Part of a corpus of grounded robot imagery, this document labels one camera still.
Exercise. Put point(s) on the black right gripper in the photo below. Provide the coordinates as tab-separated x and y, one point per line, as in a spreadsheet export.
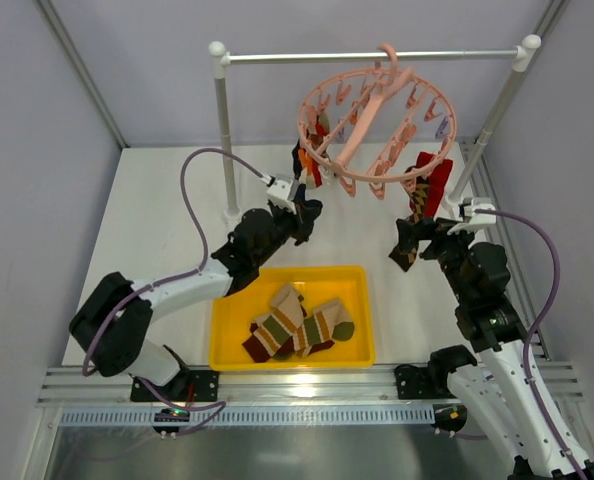
431	236

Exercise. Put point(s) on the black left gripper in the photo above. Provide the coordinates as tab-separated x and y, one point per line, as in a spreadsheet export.
297	220

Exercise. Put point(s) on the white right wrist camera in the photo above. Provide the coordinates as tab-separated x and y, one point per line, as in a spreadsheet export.
473	215

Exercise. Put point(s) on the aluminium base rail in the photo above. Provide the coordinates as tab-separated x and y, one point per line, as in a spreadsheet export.
66	386

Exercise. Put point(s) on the yellow plastic tray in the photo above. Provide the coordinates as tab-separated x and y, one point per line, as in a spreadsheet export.
232	317

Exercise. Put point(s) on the orange brown argyle sock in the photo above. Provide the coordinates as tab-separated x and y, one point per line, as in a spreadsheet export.
312	174

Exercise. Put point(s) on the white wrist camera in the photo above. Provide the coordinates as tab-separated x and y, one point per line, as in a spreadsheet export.
281	191
473	215

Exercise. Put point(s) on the navy blue sock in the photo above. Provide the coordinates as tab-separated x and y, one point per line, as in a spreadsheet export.
301	192

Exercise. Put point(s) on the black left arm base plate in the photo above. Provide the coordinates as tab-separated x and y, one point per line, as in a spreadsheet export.
187	386

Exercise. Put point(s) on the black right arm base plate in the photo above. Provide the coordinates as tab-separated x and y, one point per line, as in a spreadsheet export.
414	383

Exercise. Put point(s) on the beige striped sock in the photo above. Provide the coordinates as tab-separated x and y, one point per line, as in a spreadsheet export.
272	340
328	323
286	307

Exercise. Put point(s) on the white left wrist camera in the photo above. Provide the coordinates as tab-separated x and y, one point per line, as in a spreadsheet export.
281	191

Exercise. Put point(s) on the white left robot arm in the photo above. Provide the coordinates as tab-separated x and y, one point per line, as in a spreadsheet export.
112	324

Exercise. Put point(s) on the red sock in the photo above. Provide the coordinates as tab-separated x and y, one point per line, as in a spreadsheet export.
434	180

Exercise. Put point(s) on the white slotted cable duct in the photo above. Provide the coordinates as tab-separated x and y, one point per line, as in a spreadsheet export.
245	416

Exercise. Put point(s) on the pink round clip hanger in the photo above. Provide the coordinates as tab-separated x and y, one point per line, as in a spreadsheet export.
387	125

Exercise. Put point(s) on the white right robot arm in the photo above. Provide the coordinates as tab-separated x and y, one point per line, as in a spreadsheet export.
494	374

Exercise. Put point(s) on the white metal drying rack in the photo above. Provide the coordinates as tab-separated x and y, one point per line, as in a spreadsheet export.
520	56

